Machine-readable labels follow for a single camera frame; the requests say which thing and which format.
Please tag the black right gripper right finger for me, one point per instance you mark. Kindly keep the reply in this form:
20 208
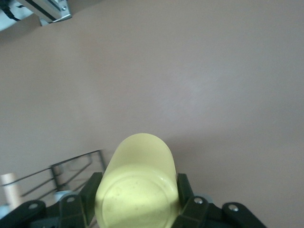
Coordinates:
197 213

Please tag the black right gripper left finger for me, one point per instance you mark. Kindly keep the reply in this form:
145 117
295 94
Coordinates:
76 211

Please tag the yellow plastic cup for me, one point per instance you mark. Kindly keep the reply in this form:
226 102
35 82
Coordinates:
137 190

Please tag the aluminium camera mount profile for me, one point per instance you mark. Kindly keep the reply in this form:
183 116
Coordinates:
47 9

